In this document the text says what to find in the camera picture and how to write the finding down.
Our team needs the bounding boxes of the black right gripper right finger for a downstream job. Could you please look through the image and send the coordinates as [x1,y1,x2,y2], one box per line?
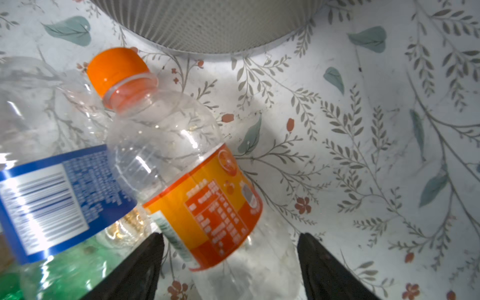
[297,233,378,300]

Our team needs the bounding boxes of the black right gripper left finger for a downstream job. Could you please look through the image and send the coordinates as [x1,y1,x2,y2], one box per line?
[82,232,165,300]

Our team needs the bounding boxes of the clear bottle blue white label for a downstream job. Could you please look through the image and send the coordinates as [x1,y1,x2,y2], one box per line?
[1,57,136,265]

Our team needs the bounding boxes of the orange cap orange label bottle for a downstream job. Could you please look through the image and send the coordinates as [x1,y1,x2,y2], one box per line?
[87,47,301,300]

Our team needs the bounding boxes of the silver mesh waste bin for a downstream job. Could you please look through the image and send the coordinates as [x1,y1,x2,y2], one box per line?
[93,0,325,55]

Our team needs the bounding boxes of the upright green soda bottle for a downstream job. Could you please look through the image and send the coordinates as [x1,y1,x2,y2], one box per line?
[1,207,152,300]

